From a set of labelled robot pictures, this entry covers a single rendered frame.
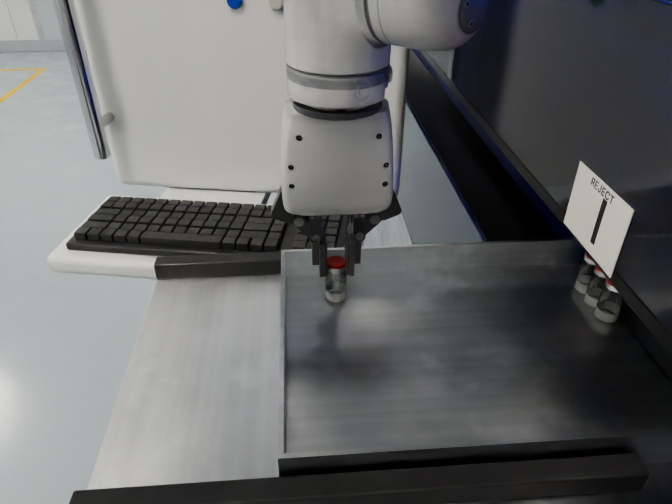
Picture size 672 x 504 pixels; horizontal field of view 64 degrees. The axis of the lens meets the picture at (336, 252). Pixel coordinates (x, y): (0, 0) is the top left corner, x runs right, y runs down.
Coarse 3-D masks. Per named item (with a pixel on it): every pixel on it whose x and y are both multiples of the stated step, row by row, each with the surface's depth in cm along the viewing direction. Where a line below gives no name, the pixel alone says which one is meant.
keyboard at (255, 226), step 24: (96, 216) 82; (120, 216) 82; (144, 216) 82; (168, 216) 82; (192, 216) 82; (216, 216) 82; (240, 216) 82; (264, 216) 82; (336, 216) 82; (72, 240) 78; (96, 240) 78; (120, 240) 78; (144, 240) 77; (168, 240) 77; (192, 240) 76; (216, 240) 76; (240, 240) 76; (264, 240) 77; (288, 240) 78; (336, 240) 78
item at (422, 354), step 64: (384, 256) 60; (448, 256) 60; (512, 256) 61; (576, 256) 62; (320, 320) 54; (384, 320) 54; (448, 320) 54; (512, 320) 54; (576, 320) 54; (320, 384) 47; (384, 384) 47; (448, 384) 47; (512, 384) 47; (576, 384) 47; (640, 384) 47; (320, 448) 42; (384, 448) 38; (448, 448) 38; (512, 448) 38; (576, 448) 39; (640, 448) 40
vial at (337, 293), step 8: (328, 272) 55; (336, 272) 54; (344, 272) 55; (328, 280) 55; (336, 280) 55; (344, 280) 55; (328, 288) 56; (336, 288) 55; (344, 288) 56; (328, 296) 56; (336, 296) 56; (344, 296) 56
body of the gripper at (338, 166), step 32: (288, 128) 45; (320, 128) 44; (352, 128) 44; (384, 128) 45; (288, 160) 46; (320, 160) 46; (352, 160) 46; (384, 160) 47; (288, 192) 48; (320, 192) 48; (352, 192) 48; (384, 192) 48
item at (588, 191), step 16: (576, 176) 46; (592, 176) 44; (576, 192) 46; (592, 192) 44; (608, 192) 41; (576, 208) 46; (592, 208) 44; (608, 208) 42; (624, 208) 39; (576, 224) 46; (592, 224) 44; (608, 224) 42; (624, 224) 40; (608, 240) 42; (592, 256) 44; (608, 256) 42; (608, 272) 42
